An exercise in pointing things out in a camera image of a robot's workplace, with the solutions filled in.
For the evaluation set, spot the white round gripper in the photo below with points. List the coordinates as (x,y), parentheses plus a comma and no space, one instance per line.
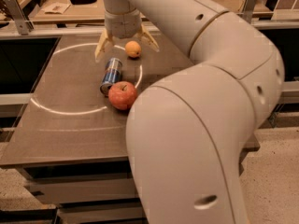
(123,25)

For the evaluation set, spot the blue silver redbull can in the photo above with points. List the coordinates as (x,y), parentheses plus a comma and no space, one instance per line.
(112,75)

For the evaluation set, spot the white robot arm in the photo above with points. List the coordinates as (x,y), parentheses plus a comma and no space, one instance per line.
(185,133)

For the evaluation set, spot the orange fruit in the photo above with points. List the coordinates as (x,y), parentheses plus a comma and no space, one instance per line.
(133,49)

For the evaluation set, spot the black cloth bundle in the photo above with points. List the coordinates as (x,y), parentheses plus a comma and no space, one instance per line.
(82,2)

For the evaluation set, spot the red apple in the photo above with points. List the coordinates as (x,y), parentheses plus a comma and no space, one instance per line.
(122,95)

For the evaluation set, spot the paper sheet left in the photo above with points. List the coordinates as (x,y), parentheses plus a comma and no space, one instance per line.
(56,8)

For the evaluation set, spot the grey drawer cabinet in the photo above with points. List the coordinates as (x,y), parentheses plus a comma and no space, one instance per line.
(87,175)

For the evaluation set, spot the grey metal bracket left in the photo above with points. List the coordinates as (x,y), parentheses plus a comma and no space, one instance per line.
(22,22)

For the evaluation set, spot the grey metal bracket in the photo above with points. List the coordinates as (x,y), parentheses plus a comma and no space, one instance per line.
(22,22)
(249,3)

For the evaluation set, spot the grey metal bracket right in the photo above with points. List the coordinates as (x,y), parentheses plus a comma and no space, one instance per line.
(249,3)

